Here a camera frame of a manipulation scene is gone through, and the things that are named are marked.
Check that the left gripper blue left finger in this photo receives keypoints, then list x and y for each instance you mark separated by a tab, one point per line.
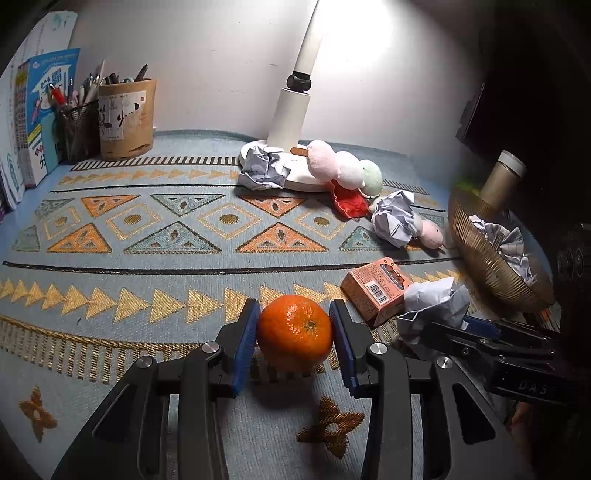
244	334

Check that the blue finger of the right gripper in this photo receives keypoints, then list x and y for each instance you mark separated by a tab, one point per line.
480	327

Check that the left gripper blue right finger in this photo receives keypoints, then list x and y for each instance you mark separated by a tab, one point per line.
342	325

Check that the orange tangerine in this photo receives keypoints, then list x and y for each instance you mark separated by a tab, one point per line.
294	334

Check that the pink capybara card box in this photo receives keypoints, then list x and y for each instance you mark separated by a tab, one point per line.
377	290

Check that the paper ball front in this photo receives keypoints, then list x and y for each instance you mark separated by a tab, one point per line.
509	244

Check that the red snack bag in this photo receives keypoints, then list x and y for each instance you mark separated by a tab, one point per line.
349	203

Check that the pink white green dango plush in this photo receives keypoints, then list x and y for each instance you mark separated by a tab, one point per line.
347	170

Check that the three face dango plush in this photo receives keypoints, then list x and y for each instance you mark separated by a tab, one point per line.
429	233

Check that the crumpled paper pile centre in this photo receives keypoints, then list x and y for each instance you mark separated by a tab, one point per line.
440	302

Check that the brown wicker basket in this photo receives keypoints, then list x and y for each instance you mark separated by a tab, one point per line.
484	261

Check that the gold thermos bottle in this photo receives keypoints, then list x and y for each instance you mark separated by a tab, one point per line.
502	181

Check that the green sponge item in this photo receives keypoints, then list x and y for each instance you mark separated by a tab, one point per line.
469	186

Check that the patterned blue woven mat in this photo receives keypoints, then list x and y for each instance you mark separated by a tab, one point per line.
152	256

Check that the black monitor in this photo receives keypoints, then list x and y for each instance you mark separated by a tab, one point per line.
475	122

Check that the white desk lamp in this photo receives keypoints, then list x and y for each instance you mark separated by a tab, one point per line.
292	106

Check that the brown cardboard pen cylinder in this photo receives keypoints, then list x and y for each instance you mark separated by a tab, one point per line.
125	119

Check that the black mesh pen cup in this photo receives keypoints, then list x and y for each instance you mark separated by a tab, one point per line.
78	132

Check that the blue cover workbook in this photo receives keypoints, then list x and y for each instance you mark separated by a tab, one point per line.
36	126

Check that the white paper booklets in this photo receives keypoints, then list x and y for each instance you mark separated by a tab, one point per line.
51	33

